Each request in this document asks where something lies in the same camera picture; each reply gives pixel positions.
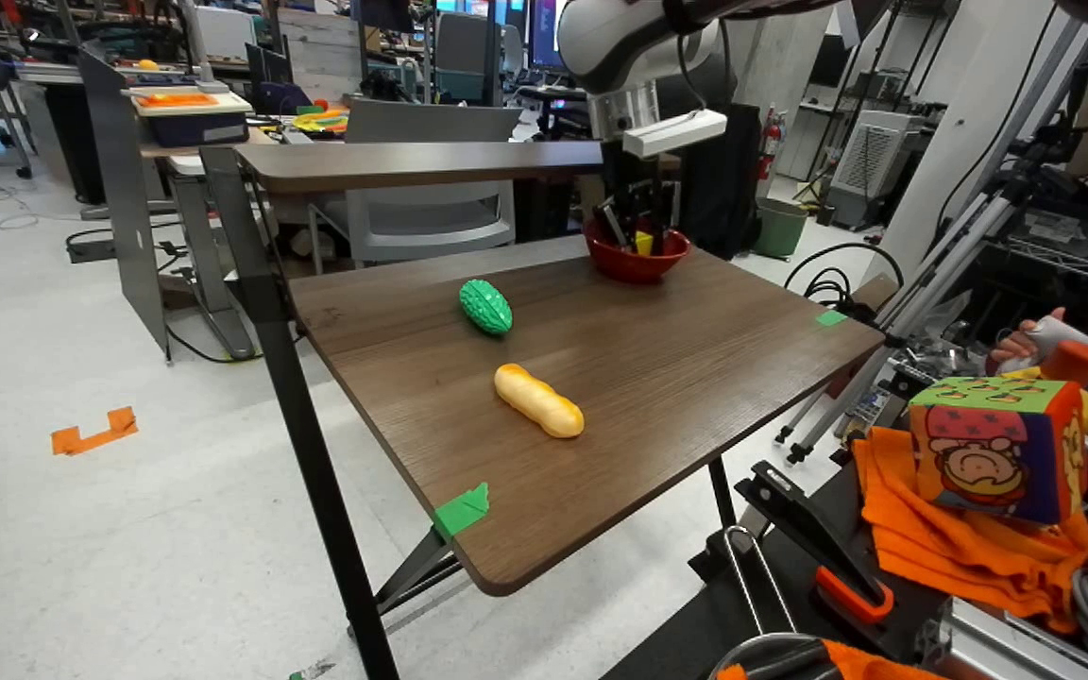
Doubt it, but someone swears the dark grey desk panel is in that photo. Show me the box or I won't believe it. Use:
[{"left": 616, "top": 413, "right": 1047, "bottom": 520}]
[{"left": 73, "top": 44, "right": 179, "bottom": 362}]

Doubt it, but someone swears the black tool with orange grip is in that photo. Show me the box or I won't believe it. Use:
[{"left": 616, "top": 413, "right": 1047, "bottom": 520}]
[{"left": 732, "top": 457, "right": 952, "bottom": 658}]

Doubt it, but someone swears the metal wire handle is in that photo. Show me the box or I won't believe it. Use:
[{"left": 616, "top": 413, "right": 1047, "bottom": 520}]
[{"left": 719, "top": 520, "right": 802, "bottom": 638}]

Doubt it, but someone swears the brown wooden desk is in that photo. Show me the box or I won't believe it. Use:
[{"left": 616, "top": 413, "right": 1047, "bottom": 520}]
[{"left": 139, "top": 136, "right": 607, "bottom": 274}]

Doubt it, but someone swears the red bowl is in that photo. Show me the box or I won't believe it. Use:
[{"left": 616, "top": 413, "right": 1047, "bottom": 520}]
[{"left": 582, "top": 207, "right": 695, "bottom": 289}]

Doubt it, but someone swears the green bin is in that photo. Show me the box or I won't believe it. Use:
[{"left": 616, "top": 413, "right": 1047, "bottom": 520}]
[{"left": 751, "top": 194, "right": 812, "bottom": 264}]

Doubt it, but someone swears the black cable loop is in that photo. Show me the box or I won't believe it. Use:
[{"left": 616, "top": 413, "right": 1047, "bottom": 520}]
[{"left": 778, "top": 238, "right": 909, "bottom": 317}]

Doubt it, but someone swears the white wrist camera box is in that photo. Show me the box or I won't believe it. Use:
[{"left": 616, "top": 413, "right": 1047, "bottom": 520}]
[{"left": 618, "top": 105, "right": 732, "bottom": 163}]

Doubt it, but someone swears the black low table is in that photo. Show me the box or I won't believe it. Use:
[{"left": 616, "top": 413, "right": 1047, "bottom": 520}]
[{"left": 598, "top": 466, "right": 1088, "bottom": 680}]

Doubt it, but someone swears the orange floor tape mark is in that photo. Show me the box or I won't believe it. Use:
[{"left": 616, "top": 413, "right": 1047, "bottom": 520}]
[{"left": 48, "top": 404, "right": 144, "bottom": 460}]

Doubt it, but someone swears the orange cloth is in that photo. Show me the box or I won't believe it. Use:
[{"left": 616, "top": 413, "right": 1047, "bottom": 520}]
[
  {"left": 712, "top": 633, "right": 952, "bottom": 680},
  {"left": 851, "top": 426, "right": 1088, "bottom": 638}
]

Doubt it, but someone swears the yellow toy bread roll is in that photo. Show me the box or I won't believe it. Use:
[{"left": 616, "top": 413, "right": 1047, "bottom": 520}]
[{"left": 492, "top": 360, "right": 588, "bottom": 442}]

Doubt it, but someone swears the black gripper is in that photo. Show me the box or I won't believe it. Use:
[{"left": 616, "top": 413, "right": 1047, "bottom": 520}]
[{"left": 598, "top": 136, "right": 686, "bottom": 251}]

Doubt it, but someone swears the brown wooden table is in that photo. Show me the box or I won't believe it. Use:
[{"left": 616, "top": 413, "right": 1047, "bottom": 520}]
[{"left": 202, "top": 143, "right": 743, "bottom": 680}]

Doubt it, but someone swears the green toy cucumber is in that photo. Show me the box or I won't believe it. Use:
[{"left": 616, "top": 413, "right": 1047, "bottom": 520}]
[{"left": 456, "top": 274, "right": 518, "bottom": 340}]

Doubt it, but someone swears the patterned plush cube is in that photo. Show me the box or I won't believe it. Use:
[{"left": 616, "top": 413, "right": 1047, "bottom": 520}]
[{"left": 902, "top": 371, "right": 1088, "bottom": 528}]

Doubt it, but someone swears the orange white toy bottle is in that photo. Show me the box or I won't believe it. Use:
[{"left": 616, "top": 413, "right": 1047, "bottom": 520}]
[{"left": 985, "top": 301, "right": 1088, "bottom": 394}]

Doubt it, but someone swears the grey tripod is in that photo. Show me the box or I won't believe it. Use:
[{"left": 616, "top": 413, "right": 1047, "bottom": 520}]
[{"left": 775, "top": 10, "right": 1088, "bottom": 468}]

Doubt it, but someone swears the red fire extinguisher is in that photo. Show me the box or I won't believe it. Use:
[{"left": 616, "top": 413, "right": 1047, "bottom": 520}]
[{"left": 757, "top": 105, "right": 791, "bottom": 186}]

